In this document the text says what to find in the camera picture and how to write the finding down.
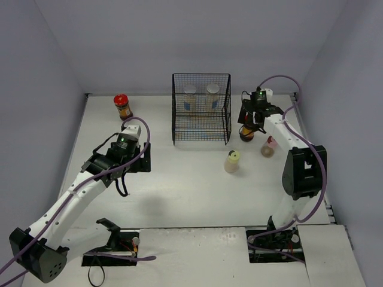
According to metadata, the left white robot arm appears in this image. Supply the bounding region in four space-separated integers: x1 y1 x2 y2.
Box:
9 133 151 283

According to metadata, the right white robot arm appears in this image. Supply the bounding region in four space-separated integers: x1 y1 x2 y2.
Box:
238 87 327 246

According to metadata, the yellow-lid spice shaker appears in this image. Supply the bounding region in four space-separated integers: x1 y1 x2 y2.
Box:
224 150 240 173

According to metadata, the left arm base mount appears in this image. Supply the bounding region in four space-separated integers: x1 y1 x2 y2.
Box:
81 218 157 267

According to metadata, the red-lid sauce jar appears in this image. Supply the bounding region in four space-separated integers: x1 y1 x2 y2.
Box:
239 114 258 142
113 94 133 121

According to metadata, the black loop cable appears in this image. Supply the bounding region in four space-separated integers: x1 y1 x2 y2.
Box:
87 262 105 286

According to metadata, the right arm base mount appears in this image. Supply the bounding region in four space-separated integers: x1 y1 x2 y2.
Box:
246 228 305 264

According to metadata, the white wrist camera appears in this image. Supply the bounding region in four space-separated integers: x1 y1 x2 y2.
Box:
260 88 273 102
122 124 142 139

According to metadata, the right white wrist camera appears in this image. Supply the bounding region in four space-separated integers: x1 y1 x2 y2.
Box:
260 88 273 102

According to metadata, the silver-lid white bottle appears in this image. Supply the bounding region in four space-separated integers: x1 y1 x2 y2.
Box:
184 85 197 112
206 83 220 112

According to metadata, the pink-lid spice shaker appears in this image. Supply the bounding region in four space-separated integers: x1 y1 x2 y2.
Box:
260 136 278 158

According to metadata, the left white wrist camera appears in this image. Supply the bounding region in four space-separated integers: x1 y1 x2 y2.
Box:
122 124 142 139

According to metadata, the black wire mesh rack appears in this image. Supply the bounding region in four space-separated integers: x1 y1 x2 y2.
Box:
171 73 232 144

